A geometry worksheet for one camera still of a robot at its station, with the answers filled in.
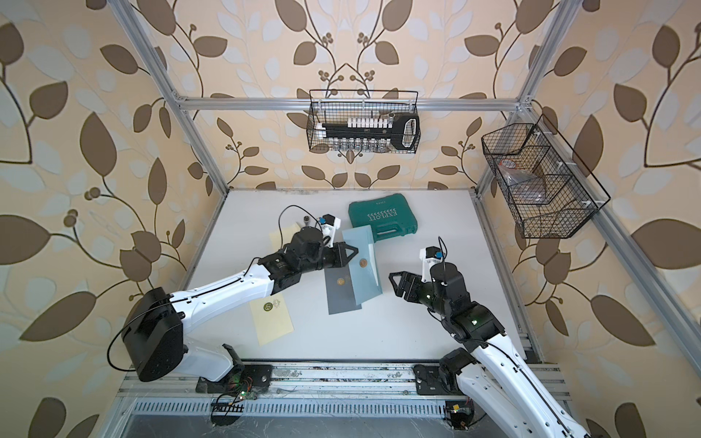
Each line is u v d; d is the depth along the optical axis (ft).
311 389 2.42
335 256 2.31
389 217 3.46
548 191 2.42
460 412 2.36
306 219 3.62
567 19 2.36
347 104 2.97
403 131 2.77
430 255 2.18
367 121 2.70
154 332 1.37
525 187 2.31
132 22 2.42
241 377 2.23
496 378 1.57
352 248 2.54
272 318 2.84
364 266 2.59
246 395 2.32
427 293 2.04
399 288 2.15
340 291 3.06
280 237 2.18
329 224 2.37
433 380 2.38
